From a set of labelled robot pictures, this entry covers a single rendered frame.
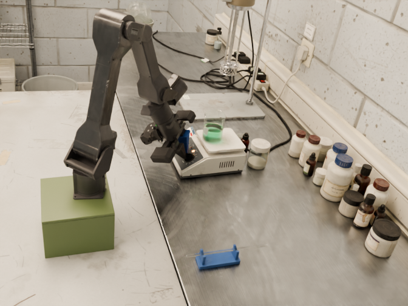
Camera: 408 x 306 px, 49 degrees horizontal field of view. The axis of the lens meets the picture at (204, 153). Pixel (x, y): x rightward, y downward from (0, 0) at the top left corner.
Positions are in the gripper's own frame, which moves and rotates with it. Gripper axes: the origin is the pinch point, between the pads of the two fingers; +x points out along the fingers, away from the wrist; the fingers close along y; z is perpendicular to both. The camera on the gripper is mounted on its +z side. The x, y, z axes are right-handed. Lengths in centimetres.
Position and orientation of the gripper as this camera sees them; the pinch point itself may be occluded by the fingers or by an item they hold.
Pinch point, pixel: (181, 148)
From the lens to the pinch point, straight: 126.2
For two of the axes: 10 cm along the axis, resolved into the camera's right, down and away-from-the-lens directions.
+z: -8.6, -0.3, 5.1
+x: 3.6, 6.8, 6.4
